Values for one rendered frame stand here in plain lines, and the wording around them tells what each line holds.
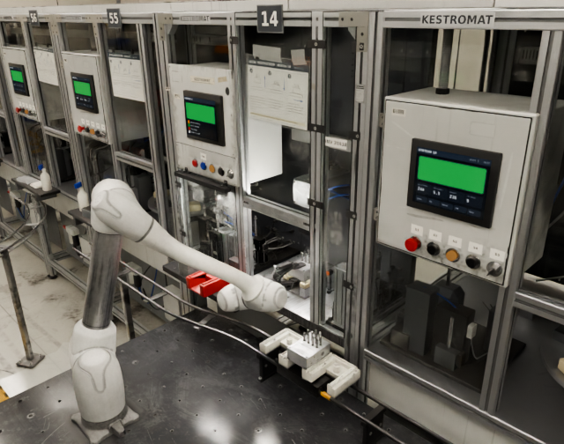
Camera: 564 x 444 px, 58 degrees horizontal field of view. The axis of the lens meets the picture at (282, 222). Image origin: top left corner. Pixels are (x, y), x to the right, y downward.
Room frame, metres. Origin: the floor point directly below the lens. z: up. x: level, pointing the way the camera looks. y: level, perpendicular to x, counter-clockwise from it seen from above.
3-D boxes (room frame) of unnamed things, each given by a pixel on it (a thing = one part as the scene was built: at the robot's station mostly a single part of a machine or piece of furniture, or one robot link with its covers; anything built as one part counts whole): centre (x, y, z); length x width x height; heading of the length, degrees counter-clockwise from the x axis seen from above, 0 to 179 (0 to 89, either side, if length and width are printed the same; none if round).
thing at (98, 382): (1.45, 0.65, 0.85); 0.18 x 0.16 x 0.22; 25
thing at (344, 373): (1.52, -0.09, 0.84); 0.36 x 0.14 x 0.10; 45
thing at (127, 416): (1.43, 0.63, 0.71); 0.22 x 0.18 x 0.06; 45
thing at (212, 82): (2.21, 0.24, 1.60); 0.42 x 0.29 x 0.46; 45
